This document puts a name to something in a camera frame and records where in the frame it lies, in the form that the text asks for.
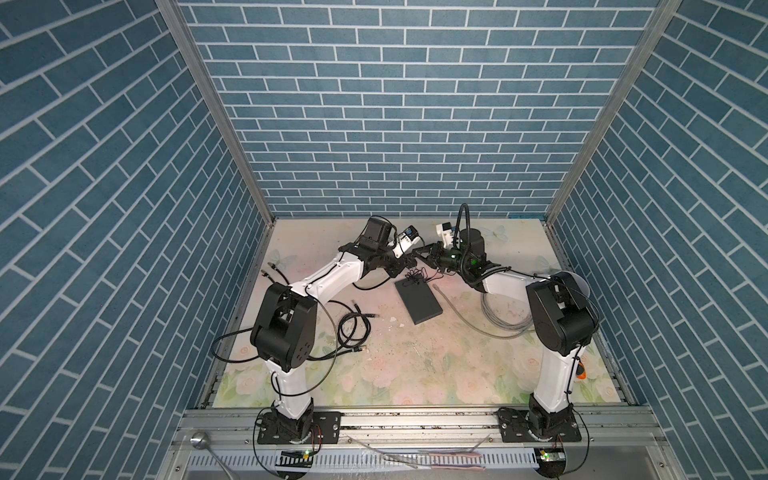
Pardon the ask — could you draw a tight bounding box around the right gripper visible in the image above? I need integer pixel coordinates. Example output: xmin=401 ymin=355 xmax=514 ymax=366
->
xmin=412 ymin=243 xmax=470 ymax=275

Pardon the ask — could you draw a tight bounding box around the black power adapter with cord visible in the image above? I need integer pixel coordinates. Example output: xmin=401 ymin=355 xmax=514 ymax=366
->
xmin=404 ymin=267 xmax=446 ymax=284

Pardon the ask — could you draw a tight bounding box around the black network switch box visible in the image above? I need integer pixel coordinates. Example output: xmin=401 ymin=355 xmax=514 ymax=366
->
xmin=395 ymin=279 xmax=443 ymax=325

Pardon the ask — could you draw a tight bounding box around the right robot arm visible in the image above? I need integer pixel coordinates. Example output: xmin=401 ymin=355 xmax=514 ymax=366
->
xmin=413 ymin=228 xmax=599 ymax=432

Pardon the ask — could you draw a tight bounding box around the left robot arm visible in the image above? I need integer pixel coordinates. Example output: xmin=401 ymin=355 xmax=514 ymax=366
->
xmin=250 ymin=215 xmax=421 ymax=423

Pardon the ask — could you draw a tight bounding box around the lavender ceramic mug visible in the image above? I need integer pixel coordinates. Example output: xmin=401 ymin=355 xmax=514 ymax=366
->
xmin=566 ymin=270 xmax=591 ymax=299

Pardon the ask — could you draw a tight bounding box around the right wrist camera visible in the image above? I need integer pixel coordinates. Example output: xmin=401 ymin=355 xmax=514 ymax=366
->
xmin=435 ymin=222 xmax=455 ymax=249

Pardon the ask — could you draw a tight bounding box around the grey coiled ethernet cable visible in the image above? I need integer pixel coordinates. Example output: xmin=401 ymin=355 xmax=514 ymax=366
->
xmin=431 ymin=283 xmax=536 ymax=341

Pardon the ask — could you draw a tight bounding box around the black coiled ethernet cable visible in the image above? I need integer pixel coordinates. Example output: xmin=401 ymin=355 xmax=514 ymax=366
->
xmin=299 ymin=302 xmax=380 ymax=362

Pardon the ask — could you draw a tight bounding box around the long black cable pair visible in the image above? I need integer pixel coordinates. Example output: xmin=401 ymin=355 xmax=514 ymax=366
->
xmin=209 ymin=262 xmax=298 ymax=364

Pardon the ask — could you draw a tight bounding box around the orange handled screwdriver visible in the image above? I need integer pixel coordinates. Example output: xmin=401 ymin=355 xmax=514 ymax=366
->
xmin=576 ymin=361 xmax=587 ymax=380

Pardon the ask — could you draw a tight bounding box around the aluminium mounting rail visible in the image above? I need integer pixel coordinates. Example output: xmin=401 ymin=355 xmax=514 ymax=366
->
xmin=159 ymin=404 xmax=683 ymax=479

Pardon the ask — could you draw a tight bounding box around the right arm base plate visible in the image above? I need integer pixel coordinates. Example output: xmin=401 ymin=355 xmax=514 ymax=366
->
xmin=495 ymin=407 xmax=582 ymax=443

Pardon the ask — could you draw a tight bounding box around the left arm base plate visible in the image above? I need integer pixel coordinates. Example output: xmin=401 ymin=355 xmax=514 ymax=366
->
xmin=256 ymin=409 xmax=342 ymax=445

